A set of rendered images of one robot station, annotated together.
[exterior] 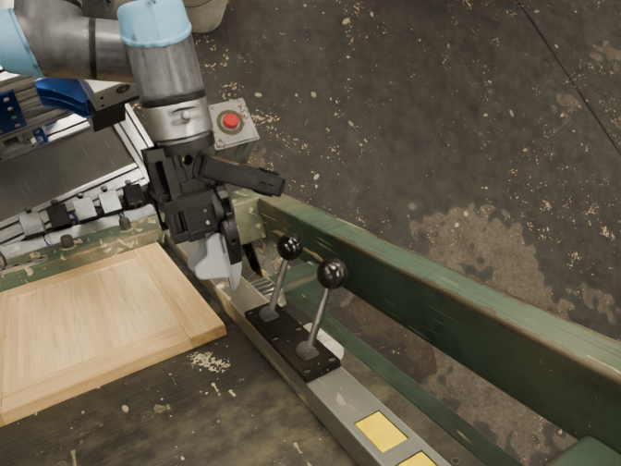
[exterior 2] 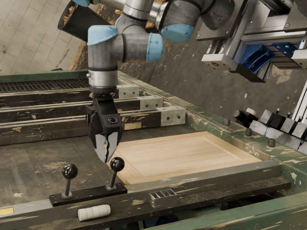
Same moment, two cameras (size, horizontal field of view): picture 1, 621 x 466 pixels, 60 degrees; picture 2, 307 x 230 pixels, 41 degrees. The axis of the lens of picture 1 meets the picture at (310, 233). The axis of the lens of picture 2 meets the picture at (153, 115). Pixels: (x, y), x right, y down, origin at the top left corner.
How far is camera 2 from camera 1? 1.20 m
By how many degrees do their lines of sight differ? 83
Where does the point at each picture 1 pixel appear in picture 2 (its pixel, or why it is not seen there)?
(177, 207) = (87, 109)
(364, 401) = (23, 210)
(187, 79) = (90, 61)
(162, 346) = (123, 173)
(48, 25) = (119, 24)
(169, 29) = (89, 39)
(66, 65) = not seen: hidden behind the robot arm
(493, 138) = not seen: outside the picture
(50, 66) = not seen: hidden behind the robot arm
